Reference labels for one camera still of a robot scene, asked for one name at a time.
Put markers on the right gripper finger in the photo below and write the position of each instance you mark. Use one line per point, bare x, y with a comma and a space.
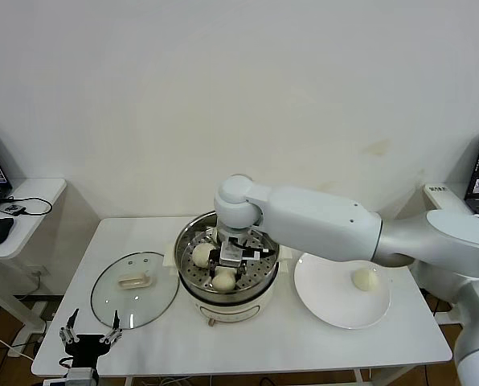
213, 263
243, 275

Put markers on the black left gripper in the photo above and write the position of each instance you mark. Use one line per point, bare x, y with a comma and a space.
87, 346

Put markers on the white steamed baozi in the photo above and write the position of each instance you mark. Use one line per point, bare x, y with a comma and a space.
223, 281
201, 256
364, 279

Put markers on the round glass pot lid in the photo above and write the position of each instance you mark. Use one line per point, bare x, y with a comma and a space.
143, 305

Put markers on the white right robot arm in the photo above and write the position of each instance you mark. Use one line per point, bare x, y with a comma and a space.
324, 225

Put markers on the stainless steel steamer basket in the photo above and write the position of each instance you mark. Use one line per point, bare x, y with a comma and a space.
185, 251

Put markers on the white electric cooker pot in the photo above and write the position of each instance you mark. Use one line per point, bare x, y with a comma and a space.
231, 311

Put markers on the round white plate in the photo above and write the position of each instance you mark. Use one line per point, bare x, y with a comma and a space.
336, 305

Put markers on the small black patterned device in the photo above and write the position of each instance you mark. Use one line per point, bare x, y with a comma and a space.
13, 210

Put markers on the white side desk with mouse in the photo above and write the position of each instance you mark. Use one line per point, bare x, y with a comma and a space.
34, 193

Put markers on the small white label sticker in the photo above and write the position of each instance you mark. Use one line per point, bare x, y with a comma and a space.
437, 189

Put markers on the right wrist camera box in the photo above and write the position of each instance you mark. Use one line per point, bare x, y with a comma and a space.
231, 257

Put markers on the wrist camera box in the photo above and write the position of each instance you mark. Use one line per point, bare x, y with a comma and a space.
80, 378
231, 257

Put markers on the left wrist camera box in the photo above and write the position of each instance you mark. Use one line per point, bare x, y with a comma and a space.
80, 378

